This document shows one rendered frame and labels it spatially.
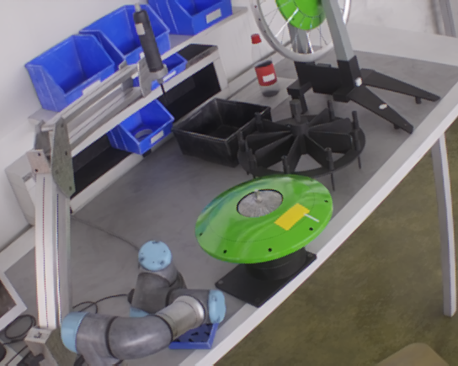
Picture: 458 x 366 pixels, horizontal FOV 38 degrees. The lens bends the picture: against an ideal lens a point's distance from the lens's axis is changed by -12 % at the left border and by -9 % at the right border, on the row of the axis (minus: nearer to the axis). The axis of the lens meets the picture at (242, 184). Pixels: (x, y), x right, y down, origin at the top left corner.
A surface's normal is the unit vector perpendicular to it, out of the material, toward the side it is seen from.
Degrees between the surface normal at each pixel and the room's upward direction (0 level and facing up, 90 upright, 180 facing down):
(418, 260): 0
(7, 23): 90
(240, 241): 21
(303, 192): 14
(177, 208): 0
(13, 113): 90
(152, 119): 87
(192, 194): 0
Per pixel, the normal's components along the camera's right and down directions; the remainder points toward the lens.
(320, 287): -0.25, -0.82
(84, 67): -0.67, 0.50
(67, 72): 0.71, 0.21
